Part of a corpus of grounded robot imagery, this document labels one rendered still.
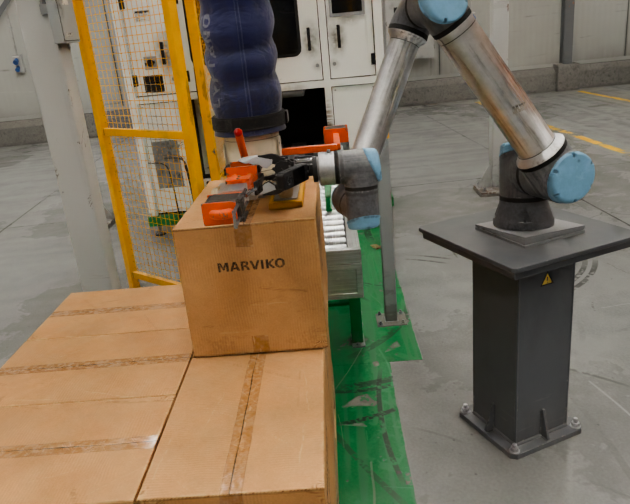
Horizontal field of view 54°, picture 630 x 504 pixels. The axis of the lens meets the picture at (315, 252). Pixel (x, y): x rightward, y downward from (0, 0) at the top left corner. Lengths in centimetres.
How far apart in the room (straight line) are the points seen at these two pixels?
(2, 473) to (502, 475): 149
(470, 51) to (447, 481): 134
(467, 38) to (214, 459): 121
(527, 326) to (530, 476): 49
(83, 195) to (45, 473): 194
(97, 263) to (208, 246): 171
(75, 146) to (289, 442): 215
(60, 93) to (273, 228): 177
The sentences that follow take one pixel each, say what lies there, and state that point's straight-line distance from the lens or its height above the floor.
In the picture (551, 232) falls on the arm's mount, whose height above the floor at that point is 78.
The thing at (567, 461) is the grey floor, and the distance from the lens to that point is 235.
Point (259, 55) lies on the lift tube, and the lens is 185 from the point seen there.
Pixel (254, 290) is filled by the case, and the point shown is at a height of 75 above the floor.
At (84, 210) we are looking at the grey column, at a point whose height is 68.
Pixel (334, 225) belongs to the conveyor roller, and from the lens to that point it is 301.
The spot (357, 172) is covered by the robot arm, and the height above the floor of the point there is 107.
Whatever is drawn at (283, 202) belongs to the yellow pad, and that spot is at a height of 97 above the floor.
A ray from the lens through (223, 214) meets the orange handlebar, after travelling 133.
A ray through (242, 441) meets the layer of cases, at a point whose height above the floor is 54.
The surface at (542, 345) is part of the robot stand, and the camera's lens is 222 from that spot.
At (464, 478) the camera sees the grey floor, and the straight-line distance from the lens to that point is 224.
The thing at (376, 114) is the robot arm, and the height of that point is 119.
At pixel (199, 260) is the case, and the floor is 85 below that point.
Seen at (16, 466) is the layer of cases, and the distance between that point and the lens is 168.
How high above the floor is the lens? 143
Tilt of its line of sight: 20 degrees down
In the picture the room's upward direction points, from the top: 5 degrees counter-clockwise
